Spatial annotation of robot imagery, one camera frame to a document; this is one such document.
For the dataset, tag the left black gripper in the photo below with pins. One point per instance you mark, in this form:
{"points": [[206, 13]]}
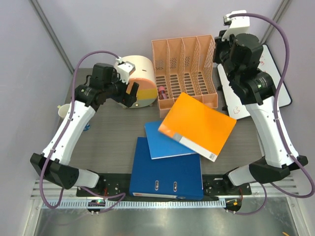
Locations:
{"points": [[126, 99]]}

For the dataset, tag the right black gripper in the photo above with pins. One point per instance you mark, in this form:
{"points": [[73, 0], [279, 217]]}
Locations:
{"points": [[220, 44]]}

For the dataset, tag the yellow cabinet drawer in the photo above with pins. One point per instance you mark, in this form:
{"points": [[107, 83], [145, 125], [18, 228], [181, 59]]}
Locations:
{"points": [[147, 94]]}

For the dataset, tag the white arched drawer cabinet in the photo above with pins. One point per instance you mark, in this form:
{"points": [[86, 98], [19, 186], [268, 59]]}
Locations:
{"points": [[144, 73]]}

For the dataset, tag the orange desk file organizer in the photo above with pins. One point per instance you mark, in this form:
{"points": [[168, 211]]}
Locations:
{"points": [[184, 64]]}

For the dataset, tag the orange folder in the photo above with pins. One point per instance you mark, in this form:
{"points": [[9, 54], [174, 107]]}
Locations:
{"points": [[197, 126]]}

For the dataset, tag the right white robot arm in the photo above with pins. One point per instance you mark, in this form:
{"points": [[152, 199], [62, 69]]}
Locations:
{"points": [[257, 94]]}

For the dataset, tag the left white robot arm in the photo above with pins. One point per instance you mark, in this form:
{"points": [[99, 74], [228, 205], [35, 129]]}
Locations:
{"points": [[53, 163]]}

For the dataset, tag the small blue-label bottle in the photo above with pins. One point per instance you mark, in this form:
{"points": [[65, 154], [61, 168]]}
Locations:
{"points": [[87, 127]]}

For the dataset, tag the light blue thin folder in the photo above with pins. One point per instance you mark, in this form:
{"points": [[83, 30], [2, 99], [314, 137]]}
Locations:
{"points": [[161, 146]]}

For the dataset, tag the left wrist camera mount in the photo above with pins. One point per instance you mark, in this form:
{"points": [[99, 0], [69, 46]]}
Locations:
{"points": [[124, 69]]}

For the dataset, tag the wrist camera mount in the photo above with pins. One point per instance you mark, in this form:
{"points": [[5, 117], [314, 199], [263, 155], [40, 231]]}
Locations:
{"points": [[124, 69], [236, 25]]}

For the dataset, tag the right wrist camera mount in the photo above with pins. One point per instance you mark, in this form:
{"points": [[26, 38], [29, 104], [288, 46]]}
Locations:
{"points": [[236, 25]]}

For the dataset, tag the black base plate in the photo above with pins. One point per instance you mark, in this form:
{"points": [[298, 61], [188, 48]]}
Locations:
{"points": [[208, 186]]}

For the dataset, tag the blue ring binder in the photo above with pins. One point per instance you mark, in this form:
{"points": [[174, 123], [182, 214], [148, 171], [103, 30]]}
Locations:
{"points": [[172, 168]]}

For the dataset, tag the perforated cable tray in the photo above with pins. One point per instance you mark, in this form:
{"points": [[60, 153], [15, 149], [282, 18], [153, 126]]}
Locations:
{"points": [[101, 204]]}

